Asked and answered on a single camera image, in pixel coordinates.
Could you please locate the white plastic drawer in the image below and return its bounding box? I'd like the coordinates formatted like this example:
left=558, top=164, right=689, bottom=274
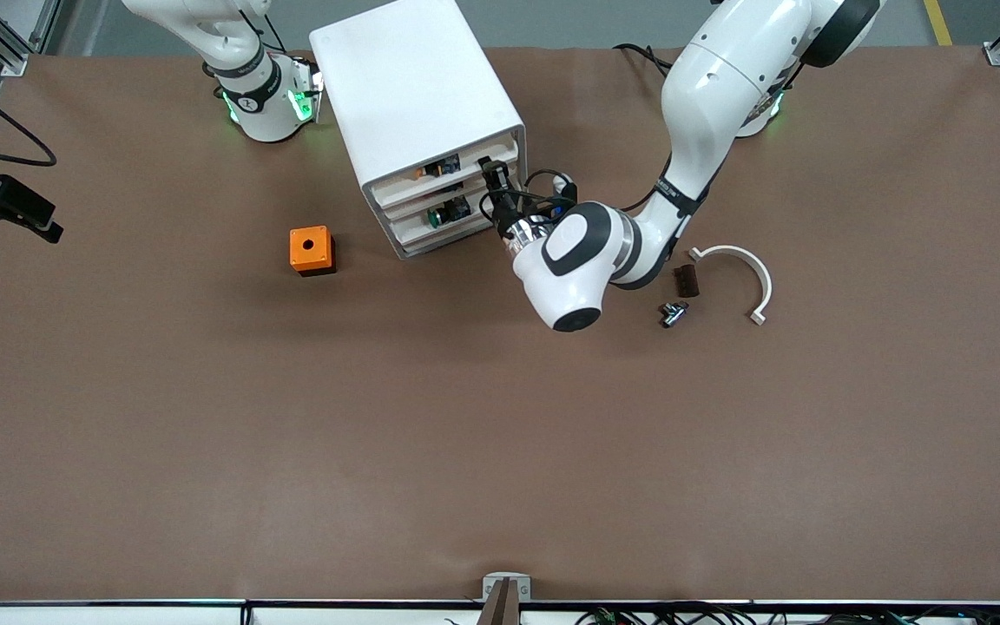
left=368, top=130, right=520, bottom=209
left=378, top=165, right=522, bottom=225
left=387, top=187, right=525, bottom=246

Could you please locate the orange-capped push button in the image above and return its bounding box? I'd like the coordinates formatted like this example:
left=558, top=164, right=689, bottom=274
left=416, top=154, right=463, bottom=181

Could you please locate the green-capped push button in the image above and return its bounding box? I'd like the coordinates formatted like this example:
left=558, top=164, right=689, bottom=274
left=427, top=196, right=471, bottom=229

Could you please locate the white drawer cabinet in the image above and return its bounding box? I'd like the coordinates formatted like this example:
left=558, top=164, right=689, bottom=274
left=309, top=0, right=530, bottom=260

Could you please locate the brown table cover mat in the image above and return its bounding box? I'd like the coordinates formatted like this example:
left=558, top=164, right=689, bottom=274
left=0, top=45, right=1000, bottom=604

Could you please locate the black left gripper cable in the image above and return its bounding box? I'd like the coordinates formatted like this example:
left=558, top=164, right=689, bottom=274
left=478, top=168, right=579, bottom=228

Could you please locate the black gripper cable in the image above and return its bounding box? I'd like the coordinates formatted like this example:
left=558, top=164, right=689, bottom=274
left=478, top=168, right=579, bottom=228
left=0, top=68, right=58, bottom=168

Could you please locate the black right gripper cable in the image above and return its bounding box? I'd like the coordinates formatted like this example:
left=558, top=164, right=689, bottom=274
left=0, top=68, right=58, bottom=168

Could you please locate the black arm base cable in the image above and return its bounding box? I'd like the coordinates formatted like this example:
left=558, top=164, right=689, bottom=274
left=613, top=43, right=676, bottom=79

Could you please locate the orange button enclosure box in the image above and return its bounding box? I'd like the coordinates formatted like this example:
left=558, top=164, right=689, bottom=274
left=289, top=226, right=337, bottom=277

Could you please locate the white curved plastic bracket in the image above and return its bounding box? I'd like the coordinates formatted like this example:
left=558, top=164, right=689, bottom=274
left=689, top=245, right=773, bottom=326

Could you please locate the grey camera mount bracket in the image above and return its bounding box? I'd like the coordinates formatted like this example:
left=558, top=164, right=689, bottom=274
left=483, top=573, right=532, bottom=603

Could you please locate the brown camera post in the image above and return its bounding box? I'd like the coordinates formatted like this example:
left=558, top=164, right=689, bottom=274
left=476, top=580, right=521, bottom=625

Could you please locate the black cable bundle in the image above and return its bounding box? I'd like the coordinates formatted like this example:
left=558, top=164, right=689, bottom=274
left=574, top=606, right=1000, bottom=625

